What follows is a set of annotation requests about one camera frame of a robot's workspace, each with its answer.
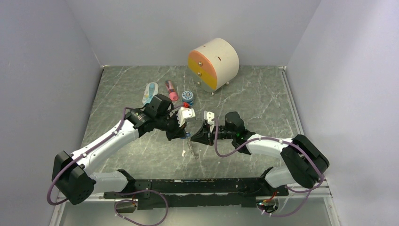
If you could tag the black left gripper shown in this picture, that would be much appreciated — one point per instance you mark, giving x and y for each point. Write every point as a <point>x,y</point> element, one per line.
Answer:
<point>178,132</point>

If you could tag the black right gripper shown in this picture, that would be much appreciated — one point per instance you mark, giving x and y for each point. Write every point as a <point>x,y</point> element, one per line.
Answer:
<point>203,135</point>

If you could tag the blue plastic key tag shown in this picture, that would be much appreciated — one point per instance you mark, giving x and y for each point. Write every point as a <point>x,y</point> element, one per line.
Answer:
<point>187,135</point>

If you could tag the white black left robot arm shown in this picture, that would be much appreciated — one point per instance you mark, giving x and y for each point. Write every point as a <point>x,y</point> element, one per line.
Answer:
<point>75,176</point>

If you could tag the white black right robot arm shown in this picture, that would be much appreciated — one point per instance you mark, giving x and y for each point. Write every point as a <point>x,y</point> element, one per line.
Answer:
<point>303,162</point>

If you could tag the pink marker tube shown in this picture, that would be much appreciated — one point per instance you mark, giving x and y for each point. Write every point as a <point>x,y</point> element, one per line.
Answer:
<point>172,94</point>

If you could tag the light blue oval case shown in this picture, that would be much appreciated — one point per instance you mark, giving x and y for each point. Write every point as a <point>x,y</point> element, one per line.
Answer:
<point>150,91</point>

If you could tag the blue round tin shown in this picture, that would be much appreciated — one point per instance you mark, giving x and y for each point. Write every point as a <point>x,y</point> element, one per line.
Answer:
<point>188,97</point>

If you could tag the beige round drawer cabinet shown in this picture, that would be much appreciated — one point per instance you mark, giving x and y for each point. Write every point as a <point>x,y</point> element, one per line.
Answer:
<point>213,64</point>

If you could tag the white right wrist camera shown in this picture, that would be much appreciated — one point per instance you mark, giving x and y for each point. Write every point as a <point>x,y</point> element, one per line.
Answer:
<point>209,117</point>

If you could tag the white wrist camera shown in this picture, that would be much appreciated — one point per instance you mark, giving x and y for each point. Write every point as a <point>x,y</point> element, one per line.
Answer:
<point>209,117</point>
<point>184,114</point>

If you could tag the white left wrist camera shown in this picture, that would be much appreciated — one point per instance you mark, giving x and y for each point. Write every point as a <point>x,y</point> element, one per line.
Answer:
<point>184,114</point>

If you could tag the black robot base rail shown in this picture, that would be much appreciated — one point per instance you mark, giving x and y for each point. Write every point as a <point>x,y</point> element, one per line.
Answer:
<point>198,192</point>

